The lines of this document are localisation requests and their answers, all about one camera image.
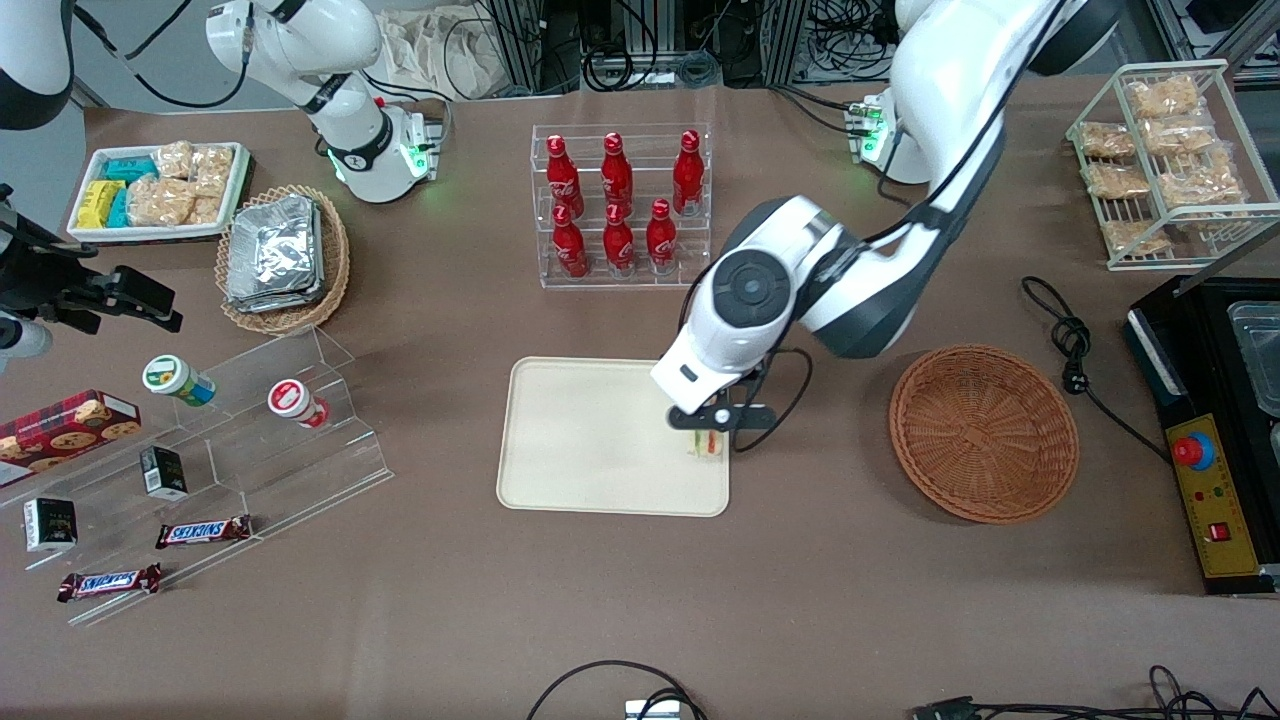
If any green lid yogurt cup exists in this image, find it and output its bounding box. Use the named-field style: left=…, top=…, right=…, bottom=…
left=141, top=354, right=217, bottom=407

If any red lid yogurt cup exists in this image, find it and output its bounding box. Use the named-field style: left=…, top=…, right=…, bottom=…
left=267, top=378, right=332, bottom=430

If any cream plastic tray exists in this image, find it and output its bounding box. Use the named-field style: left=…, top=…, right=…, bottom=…
left=496, top=356, right=732, bottom=519

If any oval brown wicker basket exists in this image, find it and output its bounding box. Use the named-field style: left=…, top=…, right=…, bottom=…
left=214, top=184, right=352, bottom=337

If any snickers chocolate bar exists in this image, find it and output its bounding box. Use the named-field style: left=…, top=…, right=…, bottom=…
left=155, top=514, right=254, bottom=550
left=57, top=563, right=164, bottom=603

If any red cookie box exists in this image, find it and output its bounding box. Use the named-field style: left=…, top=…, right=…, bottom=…
left=0, top=389, right=142, bottom=489

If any silver foil packs stack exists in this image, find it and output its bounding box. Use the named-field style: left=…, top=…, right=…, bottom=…
left=224, top=194, right=326, bottom=315

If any clear acrylic bottle rack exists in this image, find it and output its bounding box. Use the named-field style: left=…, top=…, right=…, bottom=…
left=530, top=122, right=714, bottom=292

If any black looped cable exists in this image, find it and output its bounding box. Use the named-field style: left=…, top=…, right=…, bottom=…
left=526, top=659, right=709, bottom=720

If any white wire rack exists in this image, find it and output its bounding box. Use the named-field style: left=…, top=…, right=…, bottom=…
left=1065, top=59, right=1280, bottom=273

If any white rectangular snack tray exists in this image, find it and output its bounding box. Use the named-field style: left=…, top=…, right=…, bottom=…
left=66, top=141, right=252, bottom=244

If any clear acrylic stepped stand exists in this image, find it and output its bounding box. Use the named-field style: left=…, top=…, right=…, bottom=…
left=0, top=324, right=395, bottom=628

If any black cable with connector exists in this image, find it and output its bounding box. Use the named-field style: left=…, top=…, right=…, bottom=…
left=909, top=664, right=1280, bottom=720

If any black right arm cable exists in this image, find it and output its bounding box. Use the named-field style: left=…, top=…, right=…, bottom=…
left=72, top=0, right=253, bottom=111

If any yellow snack pack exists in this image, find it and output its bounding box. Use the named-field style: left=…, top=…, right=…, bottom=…
left=76, top=179, right=127, bottom=230

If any red cola bottle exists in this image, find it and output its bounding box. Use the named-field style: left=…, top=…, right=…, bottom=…
left=551, top=204, right=592, bottom=280
left=545, top=134, right=586, bottom=218
left=671, top=129, right=706, bottom=217
left=602, top=202, right=637, bottom=277
left=600, top=131, right=635, bottom=214
left=645, top=197, right=679, bottom=274

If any beige cloth bag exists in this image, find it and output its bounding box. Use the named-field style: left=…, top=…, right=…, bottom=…
left=378, top=8, right=506, bottom=103

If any clear cracker bag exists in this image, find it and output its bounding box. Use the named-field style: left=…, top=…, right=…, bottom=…
left=1079, top=121, right=1137, bottom=160
left=1157, top=148, right=1248, bottom=213
left=1084, top=162, right=1152, bottom=200
left=1139, top=117, right=1218, bottom=157
left=1102, top=217, right=1168, bottom=254
left=1126, top=76, right=1202, bottom=120

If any black appliance with clear containers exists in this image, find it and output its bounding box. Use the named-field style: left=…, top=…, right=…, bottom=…
left=1124, top=274, right=1280, bottom=423

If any black cable bundle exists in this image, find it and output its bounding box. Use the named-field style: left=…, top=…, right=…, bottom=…
left=582, top=45, right=723, bottom=93

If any round brown wicker basket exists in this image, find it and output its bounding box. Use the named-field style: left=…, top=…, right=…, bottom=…
left=888, top=344, right=1081, bottom=525

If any black power cable with plug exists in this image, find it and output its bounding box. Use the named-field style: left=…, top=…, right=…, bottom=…
left=1021, top=276, right=1173, bottom=465

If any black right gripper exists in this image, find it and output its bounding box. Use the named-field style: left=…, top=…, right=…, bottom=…
left=0, top=222, right=185, bottom=337

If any small black box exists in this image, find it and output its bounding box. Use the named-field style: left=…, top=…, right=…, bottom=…
left=22, top=496, right=79, bottom=554
left=139, top=445, right=190, bottom=502

